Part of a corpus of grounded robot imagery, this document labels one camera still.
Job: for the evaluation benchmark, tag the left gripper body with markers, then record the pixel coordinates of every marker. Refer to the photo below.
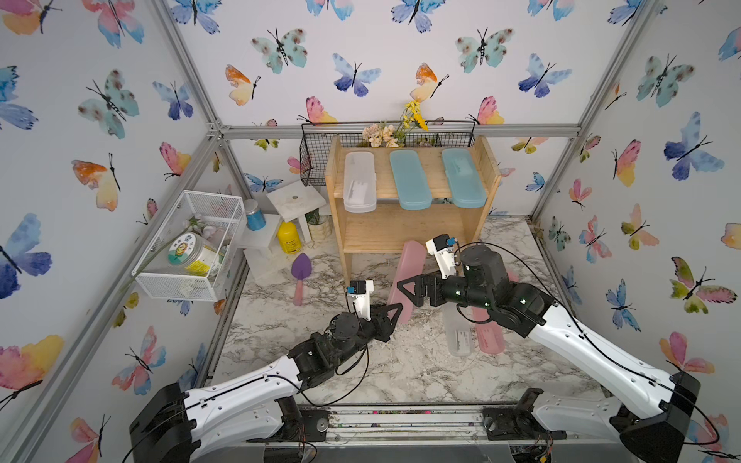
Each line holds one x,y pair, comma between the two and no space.
366,333

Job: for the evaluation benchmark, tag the teal case right upper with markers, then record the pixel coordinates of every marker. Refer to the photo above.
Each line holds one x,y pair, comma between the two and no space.
463,177

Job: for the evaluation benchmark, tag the black wire basket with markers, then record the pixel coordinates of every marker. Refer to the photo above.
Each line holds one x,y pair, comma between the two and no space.
317,139

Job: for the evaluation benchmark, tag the clear case shelf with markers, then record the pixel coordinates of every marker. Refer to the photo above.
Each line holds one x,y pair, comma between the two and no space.
359,182

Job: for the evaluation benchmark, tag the yellow bottle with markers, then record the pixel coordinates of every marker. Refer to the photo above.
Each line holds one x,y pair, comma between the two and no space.
289,238

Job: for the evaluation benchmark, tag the cream potted plant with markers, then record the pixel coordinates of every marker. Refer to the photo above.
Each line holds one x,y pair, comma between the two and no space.
320,224

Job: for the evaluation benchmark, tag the yellow flowers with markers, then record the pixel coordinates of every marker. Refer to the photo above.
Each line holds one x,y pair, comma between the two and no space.
412,119

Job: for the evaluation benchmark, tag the teal case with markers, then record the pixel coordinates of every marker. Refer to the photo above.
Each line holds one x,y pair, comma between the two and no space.
463,177
410,179

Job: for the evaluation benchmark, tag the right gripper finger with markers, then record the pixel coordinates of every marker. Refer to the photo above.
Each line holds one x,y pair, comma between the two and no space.
415,288
420,300

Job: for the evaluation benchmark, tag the pale pink flowers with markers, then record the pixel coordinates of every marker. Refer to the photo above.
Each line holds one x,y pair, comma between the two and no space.
380,136

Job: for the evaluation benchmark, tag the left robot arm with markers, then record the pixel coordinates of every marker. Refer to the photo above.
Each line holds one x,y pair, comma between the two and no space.
180,425

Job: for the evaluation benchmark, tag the purple pink toy shovel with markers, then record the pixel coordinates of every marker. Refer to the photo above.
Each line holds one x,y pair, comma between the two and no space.
301,270

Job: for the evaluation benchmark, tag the wooden two-tier shelf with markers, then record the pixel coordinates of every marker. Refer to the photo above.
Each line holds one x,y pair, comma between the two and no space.
386,229

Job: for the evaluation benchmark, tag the blue metallic can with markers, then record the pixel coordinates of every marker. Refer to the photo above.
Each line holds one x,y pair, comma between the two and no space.
255,220

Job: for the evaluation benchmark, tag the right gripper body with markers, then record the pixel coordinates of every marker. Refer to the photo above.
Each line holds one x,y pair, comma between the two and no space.
455,290

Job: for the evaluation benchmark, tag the pink case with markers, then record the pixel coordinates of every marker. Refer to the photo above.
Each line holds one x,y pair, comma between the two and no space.
410,265
490,336

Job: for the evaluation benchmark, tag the white small stool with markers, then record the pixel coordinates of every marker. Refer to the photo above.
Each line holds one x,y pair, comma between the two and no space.
292,202

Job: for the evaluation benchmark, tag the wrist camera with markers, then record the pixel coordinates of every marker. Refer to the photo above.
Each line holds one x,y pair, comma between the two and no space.
359,293
442,248

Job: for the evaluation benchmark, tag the round green label jar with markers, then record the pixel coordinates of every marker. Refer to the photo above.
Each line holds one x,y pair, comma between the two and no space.
185,249

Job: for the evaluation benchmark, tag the white step shelf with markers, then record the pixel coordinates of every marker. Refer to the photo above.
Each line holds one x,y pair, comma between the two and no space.
261,250

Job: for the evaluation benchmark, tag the teal case middle upper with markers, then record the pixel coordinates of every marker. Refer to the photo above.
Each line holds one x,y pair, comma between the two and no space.
410,179

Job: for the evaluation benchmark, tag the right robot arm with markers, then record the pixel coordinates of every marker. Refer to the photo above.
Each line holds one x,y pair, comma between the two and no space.
650,410

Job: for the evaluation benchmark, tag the clear case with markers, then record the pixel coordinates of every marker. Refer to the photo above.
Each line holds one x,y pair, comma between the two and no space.
457,331

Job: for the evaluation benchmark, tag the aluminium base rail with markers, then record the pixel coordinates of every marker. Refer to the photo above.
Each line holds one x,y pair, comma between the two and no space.
405,422

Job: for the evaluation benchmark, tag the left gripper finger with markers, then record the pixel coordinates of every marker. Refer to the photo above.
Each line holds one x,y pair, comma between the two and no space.
384,332
385,318

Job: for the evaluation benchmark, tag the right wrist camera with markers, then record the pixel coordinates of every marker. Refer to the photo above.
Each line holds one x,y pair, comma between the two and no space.
442,248

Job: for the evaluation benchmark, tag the white wire mesh box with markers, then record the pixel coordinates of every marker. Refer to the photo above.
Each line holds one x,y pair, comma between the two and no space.
219,219

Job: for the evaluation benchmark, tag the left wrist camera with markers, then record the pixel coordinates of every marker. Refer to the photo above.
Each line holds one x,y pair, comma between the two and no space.
359,293

